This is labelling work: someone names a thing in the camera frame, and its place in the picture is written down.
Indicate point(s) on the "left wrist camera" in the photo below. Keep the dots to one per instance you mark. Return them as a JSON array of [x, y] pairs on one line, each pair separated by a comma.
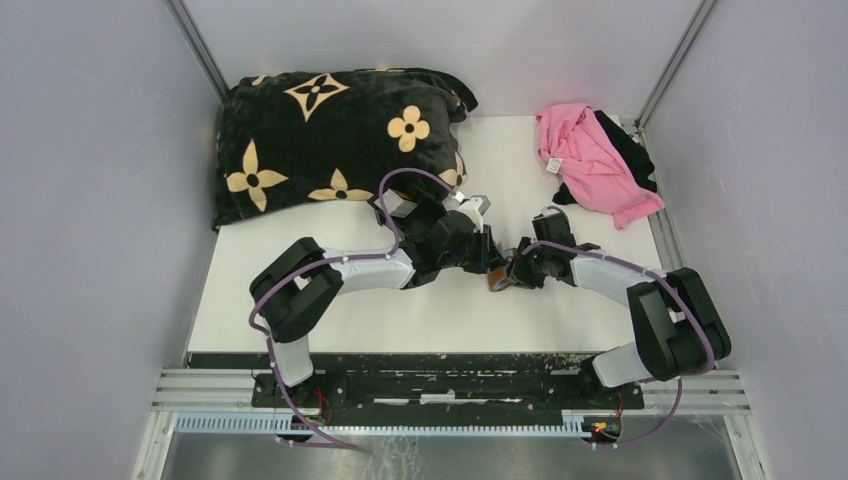
[[475, 208]]

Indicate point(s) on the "white card stack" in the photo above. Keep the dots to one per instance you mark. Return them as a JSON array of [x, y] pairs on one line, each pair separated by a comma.
[[397, 205]]

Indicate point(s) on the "white slotted cable duct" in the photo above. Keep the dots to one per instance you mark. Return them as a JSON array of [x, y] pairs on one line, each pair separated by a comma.
[[285, 424]]

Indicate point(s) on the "black floral plush pillow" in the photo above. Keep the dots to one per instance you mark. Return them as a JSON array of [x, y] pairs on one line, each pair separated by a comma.
[[304, 137]]

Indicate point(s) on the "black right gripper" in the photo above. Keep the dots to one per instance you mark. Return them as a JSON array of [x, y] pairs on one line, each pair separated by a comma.
[[519, 274]]

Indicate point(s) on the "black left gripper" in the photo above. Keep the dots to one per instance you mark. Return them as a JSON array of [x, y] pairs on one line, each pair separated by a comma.
[[488, 255]]

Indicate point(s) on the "black cloth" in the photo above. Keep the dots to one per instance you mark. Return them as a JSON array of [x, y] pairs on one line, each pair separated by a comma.
[[606, 170]]

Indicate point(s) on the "brown leather card holder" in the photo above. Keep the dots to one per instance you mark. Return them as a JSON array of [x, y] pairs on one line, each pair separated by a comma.
[[498, 279]]

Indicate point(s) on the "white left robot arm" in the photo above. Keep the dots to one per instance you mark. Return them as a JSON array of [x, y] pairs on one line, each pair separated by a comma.
[[292, 294]]

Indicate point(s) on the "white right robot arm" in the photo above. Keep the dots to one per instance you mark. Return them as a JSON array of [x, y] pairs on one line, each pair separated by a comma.
[[676, 326]]

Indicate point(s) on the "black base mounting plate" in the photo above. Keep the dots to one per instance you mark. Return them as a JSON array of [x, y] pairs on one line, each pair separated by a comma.
[[433, 390]]

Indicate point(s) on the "pink cloth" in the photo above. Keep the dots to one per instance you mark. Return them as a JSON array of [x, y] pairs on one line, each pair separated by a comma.
[[554, 122]]

